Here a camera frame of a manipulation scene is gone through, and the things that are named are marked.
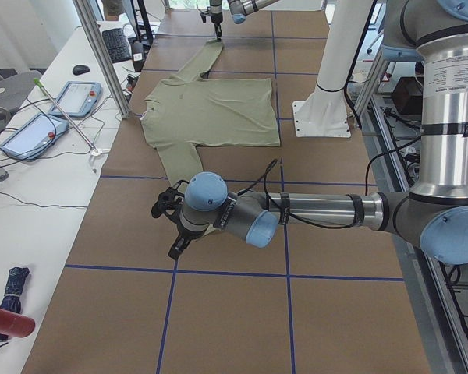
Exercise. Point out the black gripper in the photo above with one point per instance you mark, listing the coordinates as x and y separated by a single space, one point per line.
216 16
186 234

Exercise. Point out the olive green long-sleeve shirt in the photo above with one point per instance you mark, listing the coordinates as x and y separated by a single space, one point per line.
188 109

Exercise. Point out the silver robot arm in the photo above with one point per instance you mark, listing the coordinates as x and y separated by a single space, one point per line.
239 11
432 215

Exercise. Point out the black power adapter with label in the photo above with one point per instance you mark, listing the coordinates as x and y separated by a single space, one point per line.
138 56

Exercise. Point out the black keyboard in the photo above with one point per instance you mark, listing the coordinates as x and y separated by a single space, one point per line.
116 44

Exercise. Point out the seated person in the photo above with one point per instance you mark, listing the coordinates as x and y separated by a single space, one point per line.
112 9

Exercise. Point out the black computer mouse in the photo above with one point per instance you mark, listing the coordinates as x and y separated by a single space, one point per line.
80 70

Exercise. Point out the far blue teach pendant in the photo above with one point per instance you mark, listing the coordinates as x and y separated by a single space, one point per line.
77 99

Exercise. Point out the blue teach pendant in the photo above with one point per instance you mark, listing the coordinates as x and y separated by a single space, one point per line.
77 99
33 138

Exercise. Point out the near blue teach pendant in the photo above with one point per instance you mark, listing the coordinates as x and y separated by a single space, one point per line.
33 138

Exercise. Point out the metal reach stick green tip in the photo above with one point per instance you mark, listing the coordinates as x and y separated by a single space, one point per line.
95 153

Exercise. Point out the red cylinder bottle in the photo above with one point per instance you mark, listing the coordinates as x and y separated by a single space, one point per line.
8 320

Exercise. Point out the brown box beside table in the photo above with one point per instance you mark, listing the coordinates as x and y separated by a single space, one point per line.
407 97

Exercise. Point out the grey office chair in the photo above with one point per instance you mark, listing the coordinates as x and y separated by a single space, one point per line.
14 91

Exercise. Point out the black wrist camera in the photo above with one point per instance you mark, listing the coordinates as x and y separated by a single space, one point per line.
204 14
169 203

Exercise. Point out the aluminium frame post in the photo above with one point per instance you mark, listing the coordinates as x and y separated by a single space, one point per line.
91 29

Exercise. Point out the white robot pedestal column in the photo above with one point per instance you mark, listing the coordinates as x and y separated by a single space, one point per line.
324 112

